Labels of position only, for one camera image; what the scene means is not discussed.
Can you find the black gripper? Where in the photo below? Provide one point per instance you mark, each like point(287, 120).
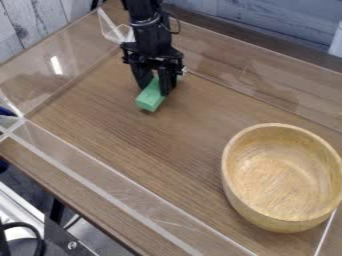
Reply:
point(151, 52)

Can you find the green rectangular block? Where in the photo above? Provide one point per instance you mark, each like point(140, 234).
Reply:
point(149, 98)

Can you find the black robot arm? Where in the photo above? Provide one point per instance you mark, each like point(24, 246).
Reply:
point(144, 9)

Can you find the brown wooden bowl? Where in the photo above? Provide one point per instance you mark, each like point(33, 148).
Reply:
point(280, 177)

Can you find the clear acrylic tray walls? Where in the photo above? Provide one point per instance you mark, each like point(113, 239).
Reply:
point(139, 172)

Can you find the black metal table bracket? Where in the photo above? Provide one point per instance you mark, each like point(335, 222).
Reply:
point(60, 243)

